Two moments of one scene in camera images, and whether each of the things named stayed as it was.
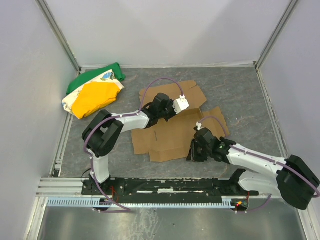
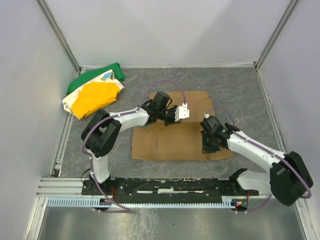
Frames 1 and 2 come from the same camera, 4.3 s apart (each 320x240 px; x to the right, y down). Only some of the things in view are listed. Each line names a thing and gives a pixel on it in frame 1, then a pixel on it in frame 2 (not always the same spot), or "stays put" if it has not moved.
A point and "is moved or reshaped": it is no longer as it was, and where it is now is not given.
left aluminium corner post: x=59 y=35 stays put
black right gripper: x=196 y=150 -> x=208 y=144
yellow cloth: x=93 y=96 stays put
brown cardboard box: x=169 y=140 is moved or reshaped
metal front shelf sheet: x=278 y=221 stays put
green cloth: x=82 y=79 stays put
